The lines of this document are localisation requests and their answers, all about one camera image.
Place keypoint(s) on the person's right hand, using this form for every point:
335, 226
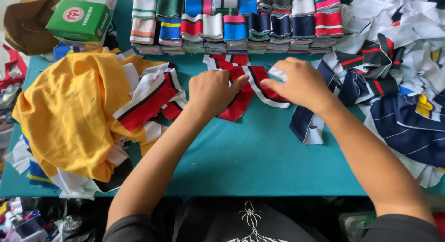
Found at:
302, 84

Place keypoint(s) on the person's left hand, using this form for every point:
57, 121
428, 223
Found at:
208, 92

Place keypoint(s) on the red white black collar strip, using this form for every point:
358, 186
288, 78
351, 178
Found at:
250, 92
226, 60
146, 106

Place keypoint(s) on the navy white collar strip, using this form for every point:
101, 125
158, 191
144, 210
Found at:
306, 125

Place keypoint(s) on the teal table cloth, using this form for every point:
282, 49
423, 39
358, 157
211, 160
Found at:
243, 158

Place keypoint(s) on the stacks of folded striped collars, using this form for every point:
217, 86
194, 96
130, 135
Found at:
236, 21

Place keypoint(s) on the heap of mixed fabric strips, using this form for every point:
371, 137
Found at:
396, 78

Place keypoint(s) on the yellow fabric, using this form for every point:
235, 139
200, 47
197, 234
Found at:
76, 110

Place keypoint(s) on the person's black printed shirt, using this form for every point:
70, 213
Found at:
250, 224

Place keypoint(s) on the green cardboard box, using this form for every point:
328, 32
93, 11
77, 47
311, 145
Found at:
81, 16

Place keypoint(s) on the grey plastic container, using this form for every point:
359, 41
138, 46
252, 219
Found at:
354, 226

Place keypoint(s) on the blue yellow collar strip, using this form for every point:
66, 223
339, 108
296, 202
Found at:
38, 172

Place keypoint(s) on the brown fabric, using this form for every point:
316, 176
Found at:
29, 25

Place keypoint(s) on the red fabric scrap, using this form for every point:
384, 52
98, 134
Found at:
14, 66

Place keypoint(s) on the heap of fabric scraps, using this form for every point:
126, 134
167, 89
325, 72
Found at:
38, 221

